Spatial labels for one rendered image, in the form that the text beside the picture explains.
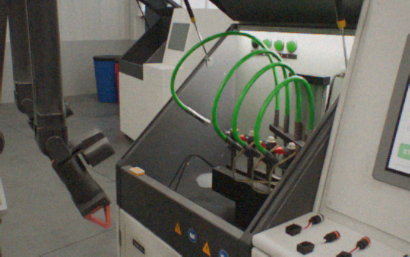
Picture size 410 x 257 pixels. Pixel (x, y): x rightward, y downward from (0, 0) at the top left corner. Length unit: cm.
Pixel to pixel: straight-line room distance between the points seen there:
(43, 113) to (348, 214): 74
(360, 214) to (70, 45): 739
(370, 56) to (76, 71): 739
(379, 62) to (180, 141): 84
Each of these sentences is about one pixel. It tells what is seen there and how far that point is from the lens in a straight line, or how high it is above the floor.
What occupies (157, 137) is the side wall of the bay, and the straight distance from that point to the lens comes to 159.
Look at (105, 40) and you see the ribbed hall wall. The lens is 850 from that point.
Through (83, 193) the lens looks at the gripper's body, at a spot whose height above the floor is 110.
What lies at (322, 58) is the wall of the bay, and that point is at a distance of 149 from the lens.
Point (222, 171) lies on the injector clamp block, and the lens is 141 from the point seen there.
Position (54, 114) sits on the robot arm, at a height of 128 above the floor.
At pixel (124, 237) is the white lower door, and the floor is 69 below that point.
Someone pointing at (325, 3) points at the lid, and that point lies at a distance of 139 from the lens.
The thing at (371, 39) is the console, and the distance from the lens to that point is 114.
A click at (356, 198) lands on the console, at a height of 105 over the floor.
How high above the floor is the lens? 147
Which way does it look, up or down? 14 degrees down
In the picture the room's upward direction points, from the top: 1 degrees clockwise
